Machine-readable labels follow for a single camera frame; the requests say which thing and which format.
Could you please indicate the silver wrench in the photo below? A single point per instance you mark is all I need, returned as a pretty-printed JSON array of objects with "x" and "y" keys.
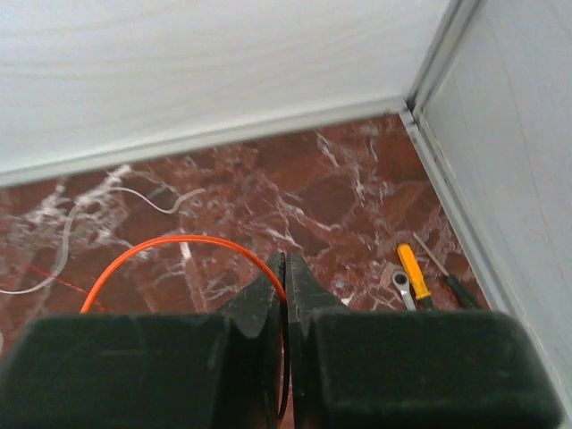
[{"x": 401, "y": 283}]

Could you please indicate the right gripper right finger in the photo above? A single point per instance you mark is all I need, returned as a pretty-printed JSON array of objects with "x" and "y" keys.
[{"x": 410, "y": 369}]

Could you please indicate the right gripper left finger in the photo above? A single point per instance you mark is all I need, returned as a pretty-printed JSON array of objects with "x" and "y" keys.
[{"x": 216, "y": 370}]

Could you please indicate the yellow handled screwdriver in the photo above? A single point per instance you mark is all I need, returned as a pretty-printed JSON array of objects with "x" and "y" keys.
[{"x": 415, "y": 276}]

